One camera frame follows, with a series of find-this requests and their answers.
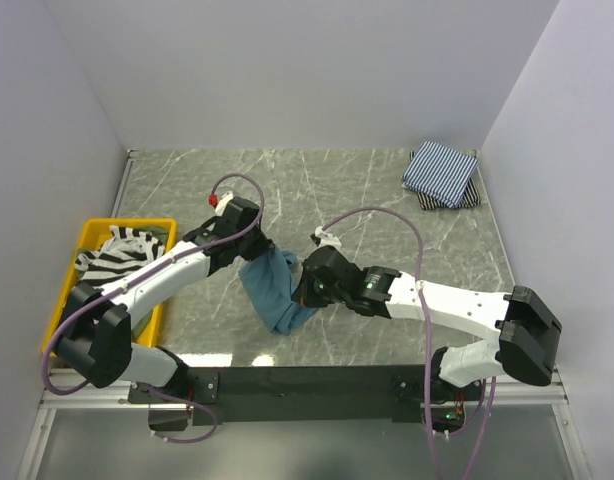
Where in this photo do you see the teal ribbed tank top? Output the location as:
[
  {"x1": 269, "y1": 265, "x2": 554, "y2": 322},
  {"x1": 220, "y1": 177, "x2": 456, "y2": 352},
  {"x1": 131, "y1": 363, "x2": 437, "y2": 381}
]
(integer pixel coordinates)
[{"x1": 238, "y1": 246, "x2": 317, "y2": 335}]

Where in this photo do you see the black white striped garment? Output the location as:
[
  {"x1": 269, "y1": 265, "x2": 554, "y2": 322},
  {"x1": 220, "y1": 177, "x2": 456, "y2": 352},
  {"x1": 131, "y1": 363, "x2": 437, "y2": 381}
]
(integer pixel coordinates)
[{"x1": 74, "y1": 225, "x2": 166, "y2": 286}]

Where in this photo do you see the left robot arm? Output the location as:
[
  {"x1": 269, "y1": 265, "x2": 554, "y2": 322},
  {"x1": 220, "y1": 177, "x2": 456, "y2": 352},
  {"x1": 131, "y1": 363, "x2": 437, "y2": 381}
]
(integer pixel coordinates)
[{"x1": 46, "y1": 195, "x2": 271, "y2": 402}]

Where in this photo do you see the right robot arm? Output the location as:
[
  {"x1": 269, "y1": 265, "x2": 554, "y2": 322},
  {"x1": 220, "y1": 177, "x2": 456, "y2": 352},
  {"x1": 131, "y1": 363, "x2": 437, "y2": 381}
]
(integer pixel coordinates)
[{"x1": 292, "y1": 246, "x2": 562, "y2": 399}]

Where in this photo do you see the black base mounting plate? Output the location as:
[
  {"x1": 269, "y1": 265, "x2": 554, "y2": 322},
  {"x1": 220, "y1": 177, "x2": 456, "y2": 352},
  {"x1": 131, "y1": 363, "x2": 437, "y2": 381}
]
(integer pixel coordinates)
[{"x1": 126, "y1": 366, "x2": 488, "y2": 433}]

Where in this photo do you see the yellow plastic bin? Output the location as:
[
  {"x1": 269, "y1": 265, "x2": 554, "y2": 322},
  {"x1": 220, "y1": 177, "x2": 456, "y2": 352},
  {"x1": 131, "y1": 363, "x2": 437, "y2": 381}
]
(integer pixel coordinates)
[{"x1": 41, "y1": 218, "x2": 177, "y2": 353}]

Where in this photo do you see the blue white striped folded garment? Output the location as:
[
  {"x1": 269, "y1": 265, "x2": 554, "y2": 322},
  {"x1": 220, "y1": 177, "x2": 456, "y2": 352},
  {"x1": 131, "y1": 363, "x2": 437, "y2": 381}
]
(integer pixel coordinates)
[{"x1": 401, "y1": 141, "x2": 478, "y2": 208}]

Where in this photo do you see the dark striped folded garment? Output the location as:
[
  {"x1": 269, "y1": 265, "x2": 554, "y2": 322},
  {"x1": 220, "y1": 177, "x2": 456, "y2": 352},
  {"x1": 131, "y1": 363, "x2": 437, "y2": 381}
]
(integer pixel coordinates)
[{"x1": 416, "y1": 179, "x2": 481, "y2": 211}]

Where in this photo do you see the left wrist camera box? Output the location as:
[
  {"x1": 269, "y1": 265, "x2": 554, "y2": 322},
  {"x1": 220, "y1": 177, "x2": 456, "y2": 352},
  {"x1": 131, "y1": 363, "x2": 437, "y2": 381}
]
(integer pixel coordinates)
[{"x1": 208, "y1": 191, "x2": 234, "y2": 216}]

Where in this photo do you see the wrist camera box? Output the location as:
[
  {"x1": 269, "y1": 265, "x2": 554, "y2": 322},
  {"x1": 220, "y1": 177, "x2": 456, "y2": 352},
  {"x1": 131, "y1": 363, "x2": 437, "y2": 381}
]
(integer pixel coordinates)
[
  {"x1": 208, "y1": 191, "x2": 234, "y2": 216},
  {"x1": 310, "y1": 226, "x2": 342, "y2": 249}
]

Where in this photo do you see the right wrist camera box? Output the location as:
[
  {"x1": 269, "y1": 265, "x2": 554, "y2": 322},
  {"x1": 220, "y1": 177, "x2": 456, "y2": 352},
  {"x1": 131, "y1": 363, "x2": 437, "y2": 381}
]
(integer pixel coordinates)
[{"x1": 310, "y1": 226, "x2": 342, "y2": 249}]

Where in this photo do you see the aluminium rail frame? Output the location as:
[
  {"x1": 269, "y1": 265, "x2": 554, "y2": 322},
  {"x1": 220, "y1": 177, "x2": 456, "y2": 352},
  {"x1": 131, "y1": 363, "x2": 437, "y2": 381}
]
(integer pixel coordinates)
[{"x1": 39, "y1": 369, "x2": 569, "y2": 410}]

